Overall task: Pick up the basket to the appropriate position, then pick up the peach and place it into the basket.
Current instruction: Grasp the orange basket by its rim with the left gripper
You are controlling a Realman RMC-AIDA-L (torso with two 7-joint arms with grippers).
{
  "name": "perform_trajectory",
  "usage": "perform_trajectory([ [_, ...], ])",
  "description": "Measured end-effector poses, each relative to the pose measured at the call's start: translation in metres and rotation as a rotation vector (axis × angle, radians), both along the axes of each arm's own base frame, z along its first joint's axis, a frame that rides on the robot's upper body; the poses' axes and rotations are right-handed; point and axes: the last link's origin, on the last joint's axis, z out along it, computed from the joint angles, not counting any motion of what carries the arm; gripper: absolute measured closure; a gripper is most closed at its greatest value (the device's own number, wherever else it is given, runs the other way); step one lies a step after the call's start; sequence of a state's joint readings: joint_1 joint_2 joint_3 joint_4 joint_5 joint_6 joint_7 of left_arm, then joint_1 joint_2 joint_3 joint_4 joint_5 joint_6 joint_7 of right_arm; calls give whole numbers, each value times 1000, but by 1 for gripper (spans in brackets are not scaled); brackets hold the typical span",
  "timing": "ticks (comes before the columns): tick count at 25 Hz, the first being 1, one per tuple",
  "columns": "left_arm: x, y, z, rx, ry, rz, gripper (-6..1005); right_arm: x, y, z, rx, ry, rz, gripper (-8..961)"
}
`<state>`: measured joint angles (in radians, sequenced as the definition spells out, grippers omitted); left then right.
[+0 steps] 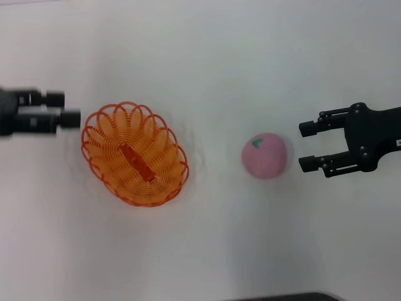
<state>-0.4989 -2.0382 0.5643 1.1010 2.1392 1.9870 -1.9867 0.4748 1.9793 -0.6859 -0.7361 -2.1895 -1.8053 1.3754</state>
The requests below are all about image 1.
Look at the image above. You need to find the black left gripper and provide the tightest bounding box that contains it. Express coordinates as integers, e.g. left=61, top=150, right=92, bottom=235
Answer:
left=0, top=87, right=82, bottom=137

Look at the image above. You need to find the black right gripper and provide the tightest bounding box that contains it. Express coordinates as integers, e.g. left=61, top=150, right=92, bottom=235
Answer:
left=298, top=101, right=401, bottom=179

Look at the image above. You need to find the pink plush peach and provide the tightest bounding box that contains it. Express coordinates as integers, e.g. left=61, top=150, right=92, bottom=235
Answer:
left=241, top=132, right=288, bottom=180

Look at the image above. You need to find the orange plastic wire basket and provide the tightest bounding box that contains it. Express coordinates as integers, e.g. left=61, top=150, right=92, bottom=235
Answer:
left=80, top=100, right=190, bottom=208

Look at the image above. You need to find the dark robot torso edge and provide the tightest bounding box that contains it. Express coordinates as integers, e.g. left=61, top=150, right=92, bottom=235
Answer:
left=219, top=291, right=343, bottom=301

